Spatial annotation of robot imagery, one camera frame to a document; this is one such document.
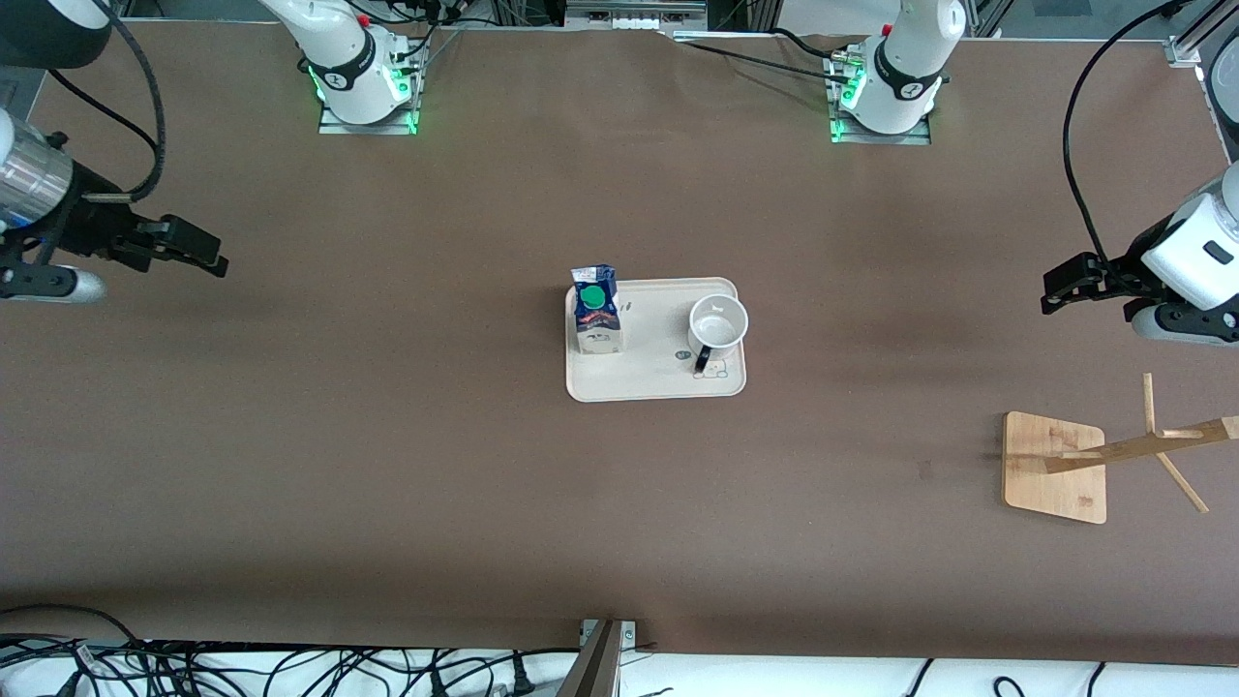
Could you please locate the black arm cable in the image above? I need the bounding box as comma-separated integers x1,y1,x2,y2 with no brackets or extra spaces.
44,0,166,204
1062,0,1201,267

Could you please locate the white cup black handle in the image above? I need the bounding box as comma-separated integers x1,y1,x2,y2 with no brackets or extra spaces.
687,293,750,377

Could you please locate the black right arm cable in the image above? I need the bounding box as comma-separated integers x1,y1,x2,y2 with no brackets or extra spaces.
44,0,166,204

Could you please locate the dark camera pole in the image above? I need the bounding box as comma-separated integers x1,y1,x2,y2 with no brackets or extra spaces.
557,620,622,697

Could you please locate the silver aluminium corner profile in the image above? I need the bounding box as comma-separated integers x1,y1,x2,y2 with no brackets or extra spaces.
1164,0,1239,69

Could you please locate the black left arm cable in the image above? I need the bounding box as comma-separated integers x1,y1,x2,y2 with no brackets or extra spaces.
1062,0,1201,267

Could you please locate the cream plastic tray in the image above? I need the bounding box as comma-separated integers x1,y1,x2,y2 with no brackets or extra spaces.
565,278,747,403

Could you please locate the blue white milk carton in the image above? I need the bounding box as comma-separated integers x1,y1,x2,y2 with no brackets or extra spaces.
570,263,625,357

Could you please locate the tangled black cable bundle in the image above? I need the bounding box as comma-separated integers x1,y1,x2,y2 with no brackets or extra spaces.
0,605,582,697

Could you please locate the wooden cup rack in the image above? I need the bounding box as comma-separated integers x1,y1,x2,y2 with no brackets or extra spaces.
1002,373,1239,526

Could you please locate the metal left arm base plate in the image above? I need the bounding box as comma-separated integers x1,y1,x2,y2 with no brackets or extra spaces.
828,53,933,146

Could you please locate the aluminium frame profile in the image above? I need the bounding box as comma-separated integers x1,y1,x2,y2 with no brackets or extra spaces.
564,0,710,32

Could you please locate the black base power cable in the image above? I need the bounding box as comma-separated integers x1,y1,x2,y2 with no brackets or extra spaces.
678,27,867,88

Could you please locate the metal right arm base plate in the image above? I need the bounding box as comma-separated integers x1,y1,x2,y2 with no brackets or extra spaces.
317,53,421,136

